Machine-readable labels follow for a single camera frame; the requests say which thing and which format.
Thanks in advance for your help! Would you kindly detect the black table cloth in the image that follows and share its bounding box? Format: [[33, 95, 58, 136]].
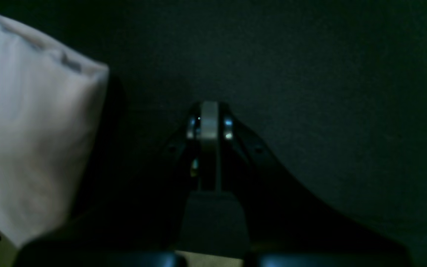
[[0, 0, 427, 267]]

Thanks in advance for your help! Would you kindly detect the pink T-shirt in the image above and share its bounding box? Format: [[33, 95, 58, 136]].
[[0, 15, 109, 248]]

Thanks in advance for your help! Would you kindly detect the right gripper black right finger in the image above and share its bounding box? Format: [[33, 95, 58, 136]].
[[210, 102, 410, 267]]

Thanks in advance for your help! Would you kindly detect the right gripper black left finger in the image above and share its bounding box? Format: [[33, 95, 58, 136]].
[[14, 101, 210, 267]]

